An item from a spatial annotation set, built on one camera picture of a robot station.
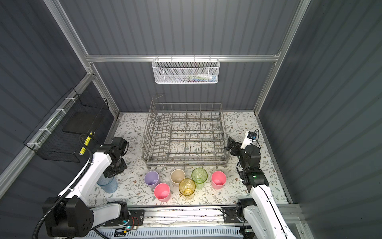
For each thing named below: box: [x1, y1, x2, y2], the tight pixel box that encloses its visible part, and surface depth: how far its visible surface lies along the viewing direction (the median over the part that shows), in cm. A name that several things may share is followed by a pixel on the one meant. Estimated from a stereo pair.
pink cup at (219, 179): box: [211, 170, 227, 190], surface depth 86 cm
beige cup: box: [170, 168, 186, 187], surface depth 85 cm
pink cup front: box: [154, 182, 171, 203], surface depth 82 cm
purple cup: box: [144, 170, 160, 189], surface depth 83 cm
